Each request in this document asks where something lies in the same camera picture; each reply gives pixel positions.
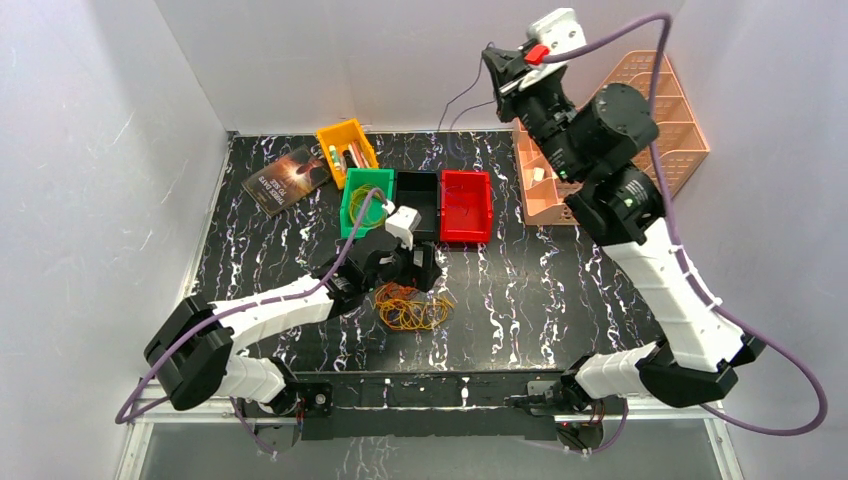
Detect green plastic bin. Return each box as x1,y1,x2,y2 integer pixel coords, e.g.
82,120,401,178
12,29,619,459
339,168,395,239

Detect dark paperback book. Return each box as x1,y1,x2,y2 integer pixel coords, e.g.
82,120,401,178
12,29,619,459
242,146,331,217

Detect markers in yellow bin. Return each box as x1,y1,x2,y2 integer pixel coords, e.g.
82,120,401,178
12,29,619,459
329,141,370,172

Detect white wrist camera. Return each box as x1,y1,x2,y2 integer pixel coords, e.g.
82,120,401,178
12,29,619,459
518,8,587,91
383,206,421,250

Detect yellow cables in green bin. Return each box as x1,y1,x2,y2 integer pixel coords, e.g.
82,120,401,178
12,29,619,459
348,184,390,231

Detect black plastic bin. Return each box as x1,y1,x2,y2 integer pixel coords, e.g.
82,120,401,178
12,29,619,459
393,170,441,242

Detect orange yellow cables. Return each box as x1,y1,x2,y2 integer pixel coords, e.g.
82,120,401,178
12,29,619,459
372,282,458,333

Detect red plastic bin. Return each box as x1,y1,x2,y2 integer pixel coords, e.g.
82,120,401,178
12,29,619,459
439,170,494,243

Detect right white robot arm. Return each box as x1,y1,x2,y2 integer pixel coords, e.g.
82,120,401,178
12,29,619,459
481,43,764,414

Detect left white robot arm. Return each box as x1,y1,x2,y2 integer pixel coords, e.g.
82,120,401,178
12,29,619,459
144,228,442,416

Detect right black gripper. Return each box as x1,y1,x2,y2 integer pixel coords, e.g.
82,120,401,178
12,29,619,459
483,46,589,186

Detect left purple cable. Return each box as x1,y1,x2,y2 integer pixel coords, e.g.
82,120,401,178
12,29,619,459
115,186,392,458

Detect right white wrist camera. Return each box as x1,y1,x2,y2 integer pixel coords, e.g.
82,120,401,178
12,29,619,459
518,8,587,91

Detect dark red cable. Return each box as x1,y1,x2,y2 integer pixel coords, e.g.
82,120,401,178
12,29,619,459
435,42,499,136

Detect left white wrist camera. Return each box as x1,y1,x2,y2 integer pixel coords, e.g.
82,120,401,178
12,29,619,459
383,206,421,250

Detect yellow plastic bin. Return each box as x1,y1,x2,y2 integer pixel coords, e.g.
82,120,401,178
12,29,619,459
315,118,378,190

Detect peach plastic file rack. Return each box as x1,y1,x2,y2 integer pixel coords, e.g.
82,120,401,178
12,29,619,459
513,50,710,226

